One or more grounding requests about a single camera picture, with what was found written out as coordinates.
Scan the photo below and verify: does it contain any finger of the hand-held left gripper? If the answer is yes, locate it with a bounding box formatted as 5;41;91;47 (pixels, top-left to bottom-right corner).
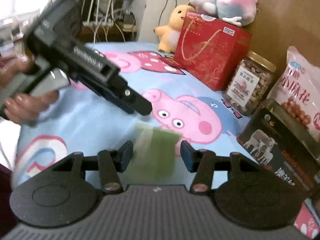
117;76;153;117
76;75;134;115

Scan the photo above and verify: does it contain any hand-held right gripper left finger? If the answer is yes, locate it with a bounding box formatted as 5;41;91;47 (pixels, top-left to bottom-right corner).
54;140;134;194

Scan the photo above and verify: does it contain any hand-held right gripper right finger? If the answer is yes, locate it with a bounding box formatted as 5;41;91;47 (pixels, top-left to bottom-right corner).
180;140;260;194

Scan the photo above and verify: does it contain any green snack packet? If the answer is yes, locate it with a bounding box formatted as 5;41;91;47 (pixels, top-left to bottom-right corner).
131;121;182;181

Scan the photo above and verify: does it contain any black cardboard box sheep print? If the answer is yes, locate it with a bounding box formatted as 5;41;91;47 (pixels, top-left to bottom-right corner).
236;99;320;201

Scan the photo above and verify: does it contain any person's left hand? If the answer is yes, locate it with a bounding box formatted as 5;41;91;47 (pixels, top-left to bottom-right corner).
0;55;60;125

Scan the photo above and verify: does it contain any cartoon pig printed bed sheet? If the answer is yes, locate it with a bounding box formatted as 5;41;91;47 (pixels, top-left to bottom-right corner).
12;41;320;239

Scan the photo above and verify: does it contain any red envelope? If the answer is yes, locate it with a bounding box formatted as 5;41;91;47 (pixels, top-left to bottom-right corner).
160;56;181;67

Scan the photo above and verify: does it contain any yellow plush duck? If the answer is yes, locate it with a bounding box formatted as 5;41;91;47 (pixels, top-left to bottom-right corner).
154;4;196;54

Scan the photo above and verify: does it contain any clear jar of pale nuts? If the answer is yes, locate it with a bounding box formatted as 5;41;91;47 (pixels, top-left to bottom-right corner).
222;50;277;117

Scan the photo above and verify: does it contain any dark red clothing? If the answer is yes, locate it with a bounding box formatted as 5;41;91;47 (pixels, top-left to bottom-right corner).
0;164;16;237

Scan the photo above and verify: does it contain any pink and blue plush toy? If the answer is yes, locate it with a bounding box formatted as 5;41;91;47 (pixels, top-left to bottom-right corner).
189;0;259;27

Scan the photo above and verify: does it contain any pink snack bag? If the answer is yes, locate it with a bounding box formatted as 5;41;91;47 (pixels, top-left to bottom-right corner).
266;46;320;143

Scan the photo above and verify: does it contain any wooden headboard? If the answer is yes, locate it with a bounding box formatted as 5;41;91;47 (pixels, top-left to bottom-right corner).
191;0;320;101

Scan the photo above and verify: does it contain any bundle of white cables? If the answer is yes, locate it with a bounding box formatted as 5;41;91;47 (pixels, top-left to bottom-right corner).
82;0;127;43

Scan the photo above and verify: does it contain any red gift box rope handle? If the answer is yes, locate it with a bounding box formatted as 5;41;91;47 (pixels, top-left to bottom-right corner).
174;11;253;92

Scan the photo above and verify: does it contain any black wall cable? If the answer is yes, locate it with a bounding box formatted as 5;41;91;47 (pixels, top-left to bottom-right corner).
158;0;176;43

